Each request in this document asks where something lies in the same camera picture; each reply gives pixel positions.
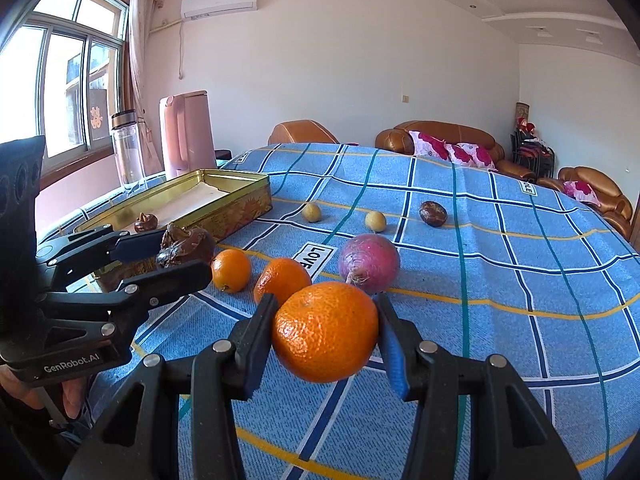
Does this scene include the gold tin box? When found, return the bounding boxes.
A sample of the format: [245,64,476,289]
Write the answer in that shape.
[74,169,273,293]

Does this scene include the medium orange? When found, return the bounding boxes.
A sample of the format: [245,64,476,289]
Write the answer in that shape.
[253,258,313,307]

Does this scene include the pink kettle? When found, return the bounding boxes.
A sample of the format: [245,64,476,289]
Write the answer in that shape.
[159,91,217,180]

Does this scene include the large orange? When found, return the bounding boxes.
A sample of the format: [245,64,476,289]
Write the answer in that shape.
[271,281,380,384]

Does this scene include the brown leather sofa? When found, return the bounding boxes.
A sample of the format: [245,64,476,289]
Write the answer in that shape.
[375,121,537,182]

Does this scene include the clear bottle with black lid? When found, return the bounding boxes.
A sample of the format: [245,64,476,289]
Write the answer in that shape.
[110,109,147,186]

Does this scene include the red round radish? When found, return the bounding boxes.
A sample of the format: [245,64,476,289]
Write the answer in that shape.
[338,234,401,295]

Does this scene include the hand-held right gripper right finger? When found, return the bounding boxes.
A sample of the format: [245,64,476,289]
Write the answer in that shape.
[374,292,581,480]

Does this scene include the person's left hand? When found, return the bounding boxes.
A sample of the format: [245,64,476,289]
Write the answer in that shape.
[0,367,91,423]

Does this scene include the small orange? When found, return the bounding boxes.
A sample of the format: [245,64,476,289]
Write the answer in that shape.
[210,249,252,294]

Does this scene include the brown leather armchair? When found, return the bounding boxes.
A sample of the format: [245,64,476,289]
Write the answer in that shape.
[267,120,341,146]
[537,166,633,233]

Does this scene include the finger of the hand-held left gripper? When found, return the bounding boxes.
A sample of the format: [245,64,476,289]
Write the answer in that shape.
[37,230,168,267]
[36,259,214,347]

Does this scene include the white air conditioner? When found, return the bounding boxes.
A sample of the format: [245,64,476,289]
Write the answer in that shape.
[181,0,258,22]

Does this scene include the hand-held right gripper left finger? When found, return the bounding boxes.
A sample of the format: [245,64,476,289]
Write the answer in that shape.
[62,292,281,480]

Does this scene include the blue checkered tablecloth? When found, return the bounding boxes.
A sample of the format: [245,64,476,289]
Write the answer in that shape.
[37,142,640,480]

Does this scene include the stack of dark chairs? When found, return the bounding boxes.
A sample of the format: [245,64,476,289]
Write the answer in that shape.
[510,130,555,179]

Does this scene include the pink curtain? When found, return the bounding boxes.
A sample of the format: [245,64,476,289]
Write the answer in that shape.
[125,0,166,161]

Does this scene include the window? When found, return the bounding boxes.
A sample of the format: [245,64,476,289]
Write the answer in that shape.
[0,0,132,171]

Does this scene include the floral pillow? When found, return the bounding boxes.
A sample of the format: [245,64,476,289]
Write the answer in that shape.
[562,180,601,207]
[445,142,497,171]
[408,130,453,162]

